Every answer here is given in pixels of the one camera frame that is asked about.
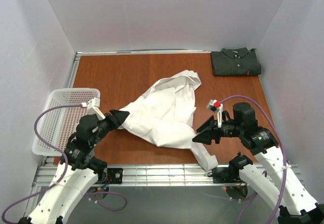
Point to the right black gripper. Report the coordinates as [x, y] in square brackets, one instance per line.
[216, 129]

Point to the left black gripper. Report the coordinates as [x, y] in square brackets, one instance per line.
[109, 122]

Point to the white long sleeve shirt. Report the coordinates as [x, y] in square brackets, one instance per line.
[163, 116]

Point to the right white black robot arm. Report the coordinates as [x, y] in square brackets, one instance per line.
[279, 187]

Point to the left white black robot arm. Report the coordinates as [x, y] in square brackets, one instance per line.
[78, 169]

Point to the white plastic basket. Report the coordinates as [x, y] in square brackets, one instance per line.
[57, 126]

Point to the folded dark green shirt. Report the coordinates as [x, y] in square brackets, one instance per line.
[235, 62]

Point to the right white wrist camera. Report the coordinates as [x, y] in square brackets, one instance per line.
[217, 108]

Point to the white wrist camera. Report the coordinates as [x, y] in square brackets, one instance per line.
[217, 108]
[92, 107]

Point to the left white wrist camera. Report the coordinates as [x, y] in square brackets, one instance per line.
[92, 107]

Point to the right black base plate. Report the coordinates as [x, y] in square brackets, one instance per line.
[223, 175]

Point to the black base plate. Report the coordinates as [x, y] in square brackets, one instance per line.
[113, 176]
[223, 175]

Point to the aluminium table frame rail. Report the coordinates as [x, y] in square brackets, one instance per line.
[146, 175]

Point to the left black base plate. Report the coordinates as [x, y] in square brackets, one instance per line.
[113, 176]

